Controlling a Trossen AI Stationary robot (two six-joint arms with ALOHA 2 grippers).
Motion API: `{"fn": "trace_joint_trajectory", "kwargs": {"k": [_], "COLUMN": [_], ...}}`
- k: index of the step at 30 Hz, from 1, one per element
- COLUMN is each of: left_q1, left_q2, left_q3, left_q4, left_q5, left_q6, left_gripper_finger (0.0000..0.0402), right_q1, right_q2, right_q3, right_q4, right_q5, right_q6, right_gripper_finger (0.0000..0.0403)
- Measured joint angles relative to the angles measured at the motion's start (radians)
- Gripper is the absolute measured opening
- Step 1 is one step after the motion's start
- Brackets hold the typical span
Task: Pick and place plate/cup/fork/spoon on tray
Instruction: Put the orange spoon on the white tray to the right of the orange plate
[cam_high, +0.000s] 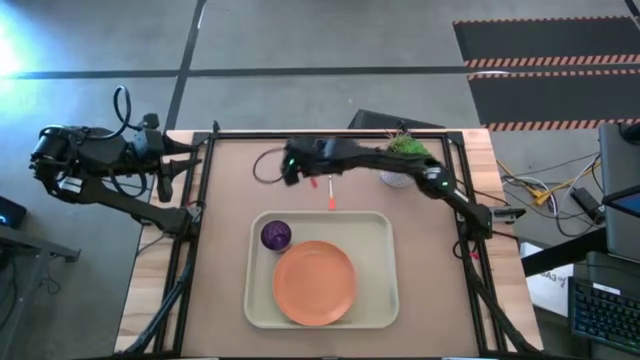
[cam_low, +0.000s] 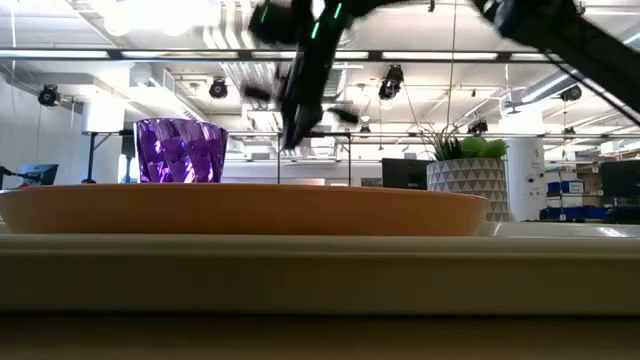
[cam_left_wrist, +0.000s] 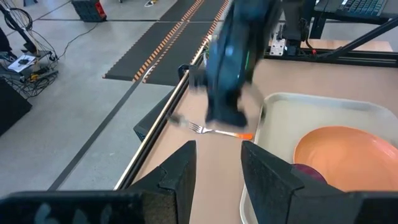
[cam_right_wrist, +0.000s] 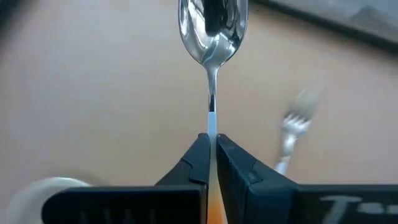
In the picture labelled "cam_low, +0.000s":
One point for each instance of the beige plastic tray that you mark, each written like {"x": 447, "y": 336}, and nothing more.
{"x": 320, "y": 275}

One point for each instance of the large black monitor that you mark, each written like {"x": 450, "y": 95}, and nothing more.
{"x": 620, "y": 185}

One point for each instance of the blue storage bins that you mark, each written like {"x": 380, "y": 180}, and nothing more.
{"x": 575, "y": 212}

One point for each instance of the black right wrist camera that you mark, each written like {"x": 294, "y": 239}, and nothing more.
{"x": 272, "y": 22}

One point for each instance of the green plant in white pot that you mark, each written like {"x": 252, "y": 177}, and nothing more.
{"x": 467, "y": 185}

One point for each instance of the orange plastic plate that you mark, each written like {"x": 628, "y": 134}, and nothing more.
{"x": 240, "y": 210}

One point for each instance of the black ceiling spotlight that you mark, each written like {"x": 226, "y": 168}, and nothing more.
{"x": 571, "y": 93}
{"x": 390, "y": 82}
{"x": 477, "y": 126}
{"x": 48, "y": 95}
{"x": 218, "y": 89}

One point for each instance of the white round pillar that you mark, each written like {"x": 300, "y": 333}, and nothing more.
{"x": 525, "y": 175}

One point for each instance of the small computer monitor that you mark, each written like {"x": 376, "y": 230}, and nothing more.
{"x": 40, "y": 174}

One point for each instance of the purple faceted plastic cup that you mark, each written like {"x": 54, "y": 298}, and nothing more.
{"x": 180, "y": 150}

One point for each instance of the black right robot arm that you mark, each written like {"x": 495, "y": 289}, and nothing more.
{"x": 575, "y": 35}

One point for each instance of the black monitor back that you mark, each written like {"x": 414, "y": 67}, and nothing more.
{"x": 405, "y": 174}

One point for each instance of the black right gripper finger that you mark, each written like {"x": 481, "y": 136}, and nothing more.
{"x": 292, "y": 100}
{"x": 312, "y": 90}

